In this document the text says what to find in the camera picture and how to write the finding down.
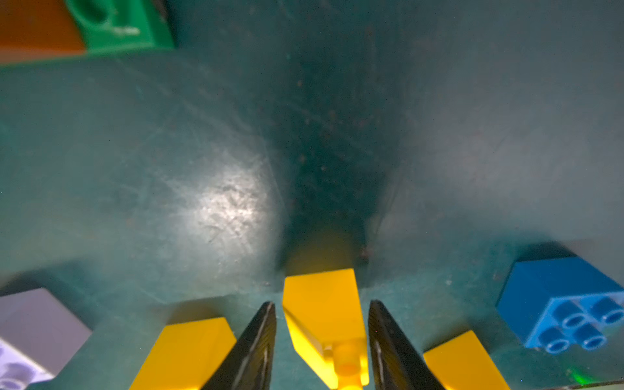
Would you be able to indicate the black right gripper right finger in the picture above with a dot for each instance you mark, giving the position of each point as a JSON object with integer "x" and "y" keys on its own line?
{"x": 396, "y": 363}

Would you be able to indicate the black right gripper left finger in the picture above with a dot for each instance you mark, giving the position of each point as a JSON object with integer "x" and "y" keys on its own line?
{"x": 248, "y": 365}

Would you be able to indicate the yellow lego brick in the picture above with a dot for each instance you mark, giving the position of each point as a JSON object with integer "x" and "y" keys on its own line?
{"x": 186, "y": 355}
{"x": 325, "y": 322}
{"x": 462, "y": 363}

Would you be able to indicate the blue lego brick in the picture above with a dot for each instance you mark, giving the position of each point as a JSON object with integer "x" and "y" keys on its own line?
{"x": 552, "y": 304}

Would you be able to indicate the purple lego brick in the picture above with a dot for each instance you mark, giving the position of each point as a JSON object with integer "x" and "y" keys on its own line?
{"x": 39, "y": 337}

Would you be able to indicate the dark green lego plate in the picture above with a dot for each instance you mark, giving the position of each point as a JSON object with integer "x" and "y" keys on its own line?
{"x": 112, "y": 27}

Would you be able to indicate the orange lego brick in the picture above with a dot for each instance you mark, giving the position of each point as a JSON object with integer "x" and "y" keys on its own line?
{"x": 38, "y": 30}

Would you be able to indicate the green table mat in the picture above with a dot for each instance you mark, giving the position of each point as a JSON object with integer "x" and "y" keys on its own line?
{"x": 429, "y": 145}

